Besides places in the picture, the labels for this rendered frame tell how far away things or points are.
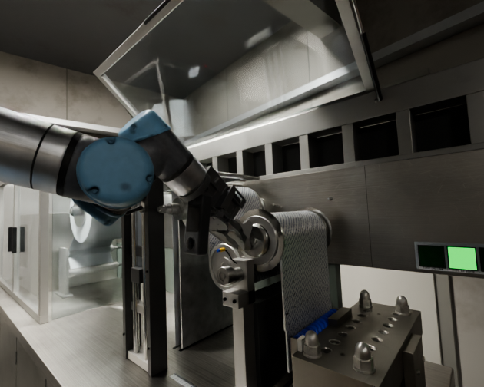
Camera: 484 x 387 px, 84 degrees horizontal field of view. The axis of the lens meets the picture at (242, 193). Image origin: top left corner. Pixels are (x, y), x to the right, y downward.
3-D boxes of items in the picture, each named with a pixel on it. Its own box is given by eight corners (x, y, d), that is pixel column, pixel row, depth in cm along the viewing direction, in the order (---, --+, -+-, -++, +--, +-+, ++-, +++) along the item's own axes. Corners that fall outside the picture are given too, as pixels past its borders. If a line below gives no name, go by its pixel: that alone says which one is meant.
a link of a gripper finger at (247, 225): (266, 233, 63) (243, 208, 58) (256, 255, 60) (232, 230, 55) (256, 233, 65) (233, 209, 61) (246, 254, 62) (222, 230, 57)
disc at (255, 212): (252, 282, 65) (226, 229, 71) (253, 282, 65) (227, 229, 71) (296, 251, 57) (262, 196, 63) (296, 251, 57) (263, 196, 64)
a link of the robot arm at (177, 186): (179, 180, 46) (154, 184, 51) (196, 197, 48) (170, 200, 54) (200, 150, 50) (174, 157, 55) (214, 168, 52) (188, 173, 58)
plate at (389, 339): (293, 387, 53) (291, 355, 53) (360, 319, 83) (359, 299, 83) (381, 427, 42) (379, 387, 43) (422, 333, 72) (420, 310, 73)
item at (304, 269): (283, 330, 59) (279, 246, 60) (329, 300, 77) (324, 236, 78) (286, 331, 59) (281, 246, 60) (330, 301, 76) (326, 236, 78)
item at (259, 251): (270, 241, 59) (253, 263, 62) (276, 240, 61) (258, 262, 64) (250, 217, 63) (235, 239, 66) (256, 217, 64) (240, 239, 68)
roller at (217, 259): (209, 286, 75) (207, 243, 76) (264, 269, 94) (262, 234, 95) (241, 293, 67) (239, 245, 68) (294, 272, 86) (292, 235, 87)
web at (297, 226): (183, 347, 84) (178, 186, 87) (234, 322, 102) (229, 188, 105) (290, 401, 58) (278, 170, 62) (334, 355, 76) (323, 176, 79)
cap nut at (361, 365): (349, 369, 48) (348, 343, 48) (356, 360, 51) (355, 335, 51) (371, 377, 45) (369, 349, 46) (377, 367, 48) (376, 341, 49)
